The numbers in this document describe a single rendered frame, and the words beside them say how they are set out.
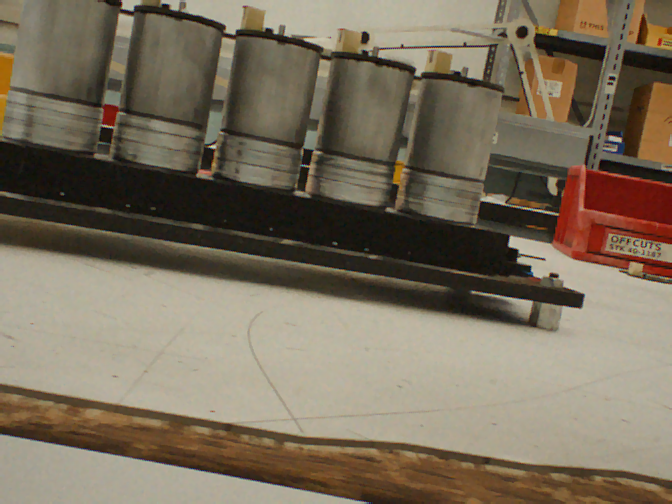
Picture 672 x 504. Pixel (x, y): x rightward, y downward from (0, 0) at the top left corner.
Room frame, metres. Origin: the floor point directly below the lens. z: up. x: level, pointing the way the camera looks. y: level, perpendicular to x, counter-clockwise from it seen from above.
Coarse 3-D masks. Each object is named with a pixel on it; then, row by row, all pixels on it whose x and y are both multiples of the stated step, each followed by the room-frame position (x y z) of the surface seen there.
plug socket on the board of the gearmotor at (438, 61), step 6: (432, 54) 0.31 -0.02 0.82; (438, 54) 0.30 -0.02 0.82; (444, 54) 0.30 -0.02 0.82; (450, 54) 0.31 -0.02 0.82; (432, 60) 0.31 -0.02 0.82; (438, 60) 0.30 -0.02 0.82; (444, 60) 0.30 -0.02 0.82; (450, 60) 0.31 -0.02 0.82; (426, 66) 0.31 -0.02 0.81; (432, 66) 0.31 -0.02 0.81; (438, 66) 0.30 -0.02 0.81; (444, 66) 0.30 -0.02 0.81; (438, 72) 0.30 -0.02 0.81; (444, 72) 0.30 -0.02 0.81
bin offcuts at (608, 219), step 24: (576, 168) 0.71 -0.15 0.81; (576, 192) 0.70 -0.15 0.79; (600, 192) 0.75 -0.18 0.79; (624, 192) 0.75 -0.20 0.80; (648, 192) 0.75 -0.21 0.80; (576, 216) 0.67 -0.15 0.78; (600, 216) 0.64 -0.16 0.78; (624, 216) 0.75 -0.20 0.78; (648, 216) 0.75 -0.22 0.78; (552, 240) 0.76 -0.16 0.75; (576, 240) 0.64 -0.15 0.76; (600, 240) 0.64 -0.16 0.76; (624, 240) 0.64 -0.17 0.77; (648, 240) 0.64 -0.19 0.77; (624, 264) 0.64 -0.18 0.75; (648, 264) 0.64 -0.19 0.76
